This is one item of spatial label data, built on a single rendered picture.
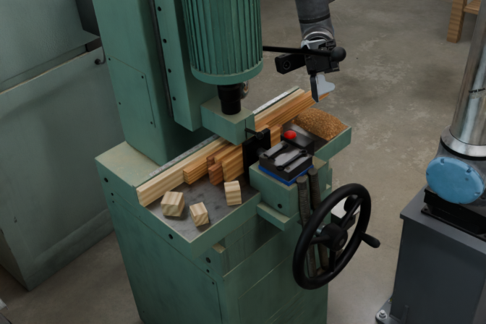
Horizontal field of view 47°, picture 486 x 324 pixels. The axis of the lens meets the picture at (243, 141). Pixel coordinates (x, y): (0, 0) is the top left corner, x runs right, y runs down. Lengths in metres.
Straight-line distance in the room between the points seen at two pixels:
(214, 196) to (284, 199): 0.18
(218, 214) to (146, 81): 0.41
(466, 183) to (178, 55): 0.80
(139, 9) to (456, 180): 0.91
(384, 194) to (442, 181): 1.21
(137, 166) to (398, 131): 1.82
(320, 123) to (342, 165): 1.34
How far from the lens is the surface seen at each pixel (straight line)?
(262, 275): 1.61
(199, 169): 1.44
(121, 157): 1.75
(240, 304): 1.59
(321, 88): 1.43
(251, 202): 1.38
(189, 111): 1.47
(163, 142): 1.59
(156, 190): 1.40
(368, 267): 2.43
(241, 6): 1.24
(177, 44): 1.38
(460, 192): 1.57
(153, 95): 1.51
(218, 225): 1.33
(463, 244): 1.82
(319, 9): 1.60
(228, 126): 1.42
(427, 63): 3.85
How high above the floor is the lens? 1.83
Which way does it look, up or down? 37 degrees down
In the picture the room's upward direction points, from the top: 5 degrees counter-clockwise
